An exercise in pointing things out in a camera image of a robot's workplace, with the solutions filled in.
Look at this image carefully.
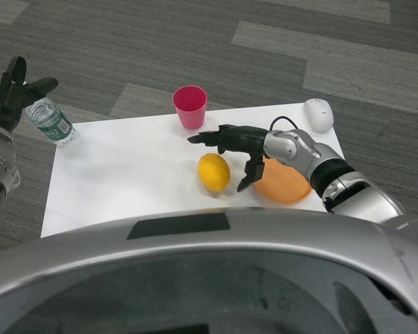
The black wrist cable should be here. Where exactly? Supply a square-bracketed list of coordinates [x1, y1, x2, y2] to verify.
[270, 116, 302, 132]

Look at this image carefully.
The white computer mouse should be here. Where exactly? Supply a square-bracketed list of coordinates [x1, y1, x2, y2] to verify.
[303, 98, 334, 133]

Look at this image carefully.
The silver robot chest black window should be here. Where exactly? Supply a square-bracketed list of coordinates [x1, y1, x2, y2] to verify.
[0, 207, 418, 334]

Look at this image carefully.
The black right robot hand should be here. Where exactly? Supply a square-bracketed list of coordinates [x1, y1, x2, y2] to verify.
[187, 124, 268, 193]

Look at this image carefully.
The yellow lemon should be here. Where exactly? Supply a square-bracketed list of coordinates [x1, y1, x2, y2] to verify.
[197, 152, 231, 193]

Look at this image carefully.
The clear water bottle green label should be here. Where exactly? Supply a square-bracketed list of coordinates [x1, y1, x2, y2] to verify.
[24, 97, 76, 145]

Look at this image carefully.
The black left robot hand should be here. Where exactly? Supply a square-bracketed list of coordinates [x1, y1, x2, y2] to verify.
[0, 55, 59, 133]

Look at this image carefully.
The orange plastic plate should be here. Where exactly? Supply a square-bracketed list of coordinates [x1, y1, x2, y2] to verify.
[252, 156, 314, 205]

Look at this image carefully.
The pink plastic cup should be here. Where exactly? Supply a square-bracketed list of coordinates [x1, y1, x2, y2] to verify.
[172, 86, 208, 130]

